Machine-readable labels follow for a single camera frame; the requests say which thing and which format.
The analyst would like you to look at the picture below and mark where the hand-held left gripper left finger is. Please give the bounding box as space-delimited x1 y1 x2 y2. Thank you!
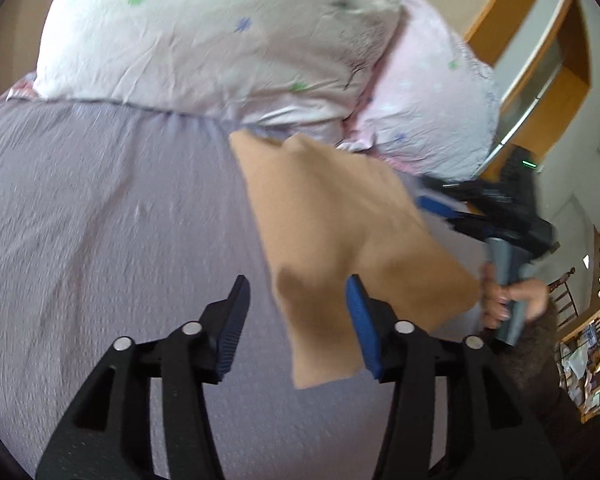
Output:
36 274 252 480

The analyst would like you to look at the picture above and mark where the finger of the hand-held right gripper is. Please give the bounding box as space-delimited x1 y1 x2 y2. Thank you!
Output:
447 210 506 242
416 178 501 219

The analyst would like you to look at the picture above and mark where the white star print pillow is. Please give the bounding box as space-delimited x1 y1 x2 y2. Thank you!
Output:
32 0 402 143

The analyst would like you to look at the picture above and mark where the pink star print pillow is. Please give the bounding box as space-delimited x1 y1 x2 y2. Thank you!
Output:
337 0 503 183

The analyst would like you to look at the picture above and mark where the person's right hand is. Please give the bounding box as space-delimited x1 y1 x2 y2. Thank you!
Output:
480 263 550 331

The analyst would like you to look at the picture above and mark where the dark wooden chair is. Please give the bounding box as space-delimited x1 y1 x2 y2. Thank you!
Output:
547 267 581 332

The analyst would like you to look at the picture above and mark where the tan small cloth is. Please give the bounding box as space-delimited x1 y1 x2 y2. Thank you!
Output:
228 129 483 390

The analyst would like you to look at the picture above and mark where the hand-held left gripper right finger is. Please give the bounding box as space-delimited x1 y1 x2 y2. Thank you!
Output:
345 274 564 480

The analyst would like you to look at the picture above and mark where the person's right forearm dark sleeve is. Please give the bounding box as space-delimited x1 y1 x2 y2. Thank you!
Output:
500 305 598 480

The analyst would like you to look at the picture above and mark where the cluttered wooden shelf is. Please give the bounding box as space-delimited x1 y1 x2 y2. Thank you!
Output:
555 295 600 423

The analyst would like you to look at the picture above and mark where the wooden wardrobe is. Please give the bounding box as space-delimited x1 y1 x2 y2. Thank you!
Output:
462 0 594 163

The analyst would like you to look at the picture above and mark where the lavender bed sheet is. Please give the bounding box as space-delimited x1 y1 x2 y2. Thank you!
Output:
0 72 511 480

